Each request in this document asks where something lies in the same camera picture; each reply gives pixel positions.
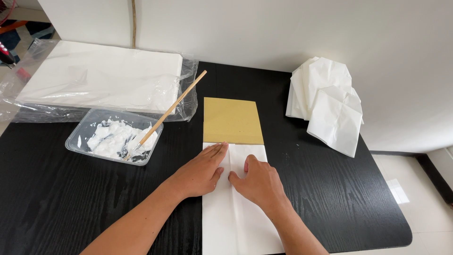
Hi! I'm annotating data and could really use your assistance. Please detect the pile of white paper bags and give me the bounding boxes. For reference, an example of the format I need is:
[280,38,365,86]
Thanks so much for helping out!
[285,56,365,158]

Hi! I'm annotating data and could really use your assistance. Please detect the clear plastic glue container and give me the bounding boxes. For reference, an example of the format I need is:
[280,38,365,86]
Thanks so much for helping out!
[65,107,164,166]

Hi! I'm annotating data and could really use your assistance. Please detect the person's left hand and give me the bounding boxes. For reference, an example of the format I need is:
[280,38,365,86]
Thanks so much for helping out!
[169,142,230,199]

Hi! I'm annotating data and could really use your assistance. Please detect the stack of white paper sheets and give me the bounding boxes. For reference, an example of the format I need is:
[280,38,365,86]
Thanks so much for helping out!
[16,40,183,115]

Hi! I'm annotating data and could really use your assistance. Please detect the thin wooden stick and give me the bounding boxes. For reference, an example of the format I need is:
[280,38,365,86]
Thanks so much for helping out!
[131,0,137,49]

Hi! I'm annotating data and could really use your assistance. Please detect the pink fan guard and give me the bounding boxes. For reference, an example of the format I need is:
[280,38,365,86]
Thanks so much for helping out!
[0,0,17,26]

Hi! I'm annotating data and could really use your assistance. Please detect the yellow-brown cardboard template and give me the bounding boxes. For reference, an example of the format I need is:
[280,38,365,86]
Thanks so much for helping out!
[203,97,264,145]

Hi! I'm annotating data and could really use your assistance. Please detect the white glue paste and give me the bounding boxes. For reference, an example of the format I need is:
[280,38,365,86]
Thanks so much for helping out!
[77,119,158,163]

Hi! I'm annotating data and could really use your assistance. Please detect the colourful patterned floor mat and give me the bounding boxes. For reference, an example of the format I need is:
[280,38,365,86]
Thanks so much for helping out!
[0,19,56,67]

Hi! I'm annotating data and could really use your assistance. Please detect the person's right hand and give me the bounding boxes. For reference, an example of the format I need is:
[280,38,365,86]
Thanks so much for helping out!
[228,154,289,213]

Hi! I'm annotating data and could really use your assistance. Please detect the red and black tool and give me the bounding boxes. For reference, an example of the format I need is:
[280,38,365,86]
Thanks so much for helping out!
[0,41,17,68]

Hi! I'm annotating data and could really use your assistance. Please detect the wooden-handled glue brush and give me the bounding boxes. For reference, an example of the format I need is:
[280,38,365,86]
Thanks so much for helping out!
[123,70,208,161]

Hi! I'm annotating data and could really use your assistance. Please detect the white paper sheet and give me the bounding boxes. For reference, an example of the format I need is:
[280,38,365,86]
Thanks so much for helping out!
[202,142,285,255]

